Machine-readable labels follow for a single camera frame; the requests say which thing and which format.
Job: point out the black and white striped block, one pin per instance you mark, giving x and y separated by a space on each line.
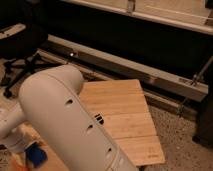
99 118

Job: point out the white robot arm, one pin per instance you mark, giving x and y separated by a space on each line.
49 101

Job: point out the black office chair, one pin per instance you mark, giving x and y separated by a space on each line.
19 42

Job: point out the long metal rail beam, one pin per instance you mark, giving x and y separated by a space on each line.
64 49

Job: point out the orange marker pen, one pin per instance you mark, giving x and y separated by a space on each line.
18 167

